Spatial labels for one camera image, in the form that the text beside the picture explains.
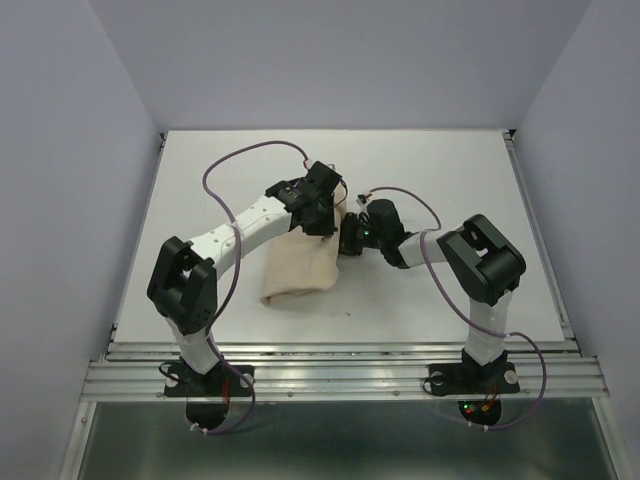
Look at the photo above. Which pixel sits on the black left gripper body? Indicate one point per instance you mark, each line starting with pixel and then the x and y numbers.
pixel 324 202

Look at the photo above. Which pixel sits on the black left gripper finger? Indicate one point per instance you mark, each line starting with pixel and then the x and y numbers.
pixel 327 226
pixel 313 226

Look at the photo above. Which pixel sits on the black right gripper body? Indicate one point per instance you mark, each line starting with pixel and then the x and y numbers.
pixel 373 238

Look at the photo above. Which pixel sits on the beige cloth drape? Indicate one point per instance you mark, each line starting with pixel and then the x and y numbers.
pixel 298 264

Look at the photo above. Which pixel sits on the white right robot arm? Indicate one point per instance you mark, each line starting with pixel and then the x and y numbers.
pixel 486 265

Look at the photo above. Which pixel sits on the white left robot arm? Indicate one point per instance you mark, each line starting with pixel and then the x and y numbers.
pixel 183 284

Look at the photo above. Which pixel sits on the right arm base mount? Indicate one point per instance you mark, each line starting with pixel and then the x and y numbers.
pixel 481 386

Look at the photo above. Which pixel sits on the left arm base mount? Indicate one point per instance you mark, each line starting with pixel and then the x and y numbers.
pixel 216 403

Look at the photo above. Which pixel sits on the aluminium mounting rail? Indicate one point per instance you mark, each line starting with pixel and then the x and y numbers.
pixel 340 372

